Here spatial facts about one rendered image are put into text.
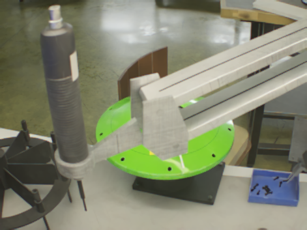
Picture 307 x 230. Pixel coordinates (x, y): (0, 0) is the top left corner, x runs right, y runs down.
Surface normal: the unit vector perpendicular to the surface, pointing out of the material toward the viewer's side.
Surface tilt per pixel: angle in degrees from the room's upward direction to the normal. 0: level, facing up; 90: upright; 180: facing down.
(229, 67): 17
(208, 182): 0
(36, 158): 86
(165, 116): 90
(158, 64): 90
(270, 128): 0
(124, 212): 0
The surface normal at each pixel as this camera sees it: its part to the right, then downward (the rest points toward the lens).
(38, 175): 0.02, 0.53
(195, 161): 0.17, -0.53
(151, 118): 0.32, 0.54
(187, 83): -0.28, -0.73
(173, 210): 0.00, -0.82
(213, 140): 0.32, -0.63
